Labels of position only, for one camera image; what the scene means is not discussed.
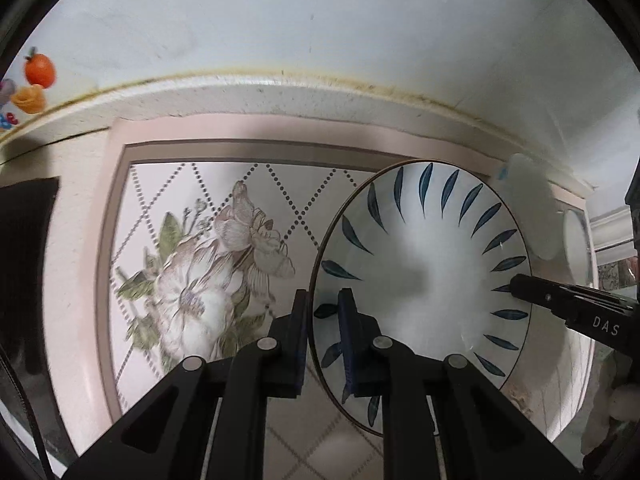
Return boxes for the black cable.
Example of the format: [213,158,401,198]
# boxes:
[0,345,52,480]

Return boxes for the floral checked tablecloth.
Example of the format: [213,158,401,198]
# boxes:
[95,115,598,436]

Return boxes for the golden ingot wall sticker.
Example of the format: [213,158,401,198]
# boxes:
[12,85,47,115]

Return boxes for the white plate blue leaf rim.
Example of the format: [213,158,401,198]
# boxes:
[307,160,533,436]

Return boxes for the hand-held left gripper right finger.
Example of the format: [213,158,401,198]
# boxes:
[337,287,583,480]

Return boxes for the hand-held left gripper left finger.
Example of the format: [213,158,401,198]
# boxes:
[62,289,311,480]

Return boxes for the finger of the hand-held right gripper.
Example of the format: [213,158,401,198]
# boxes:
[509,273,640,327]

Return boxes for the person's right hand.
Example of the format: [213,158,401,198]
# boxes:
[584,359,640,454]

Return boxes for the orange fruit wall sticker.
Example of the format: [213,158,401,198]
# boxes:
[24,47,56,89]

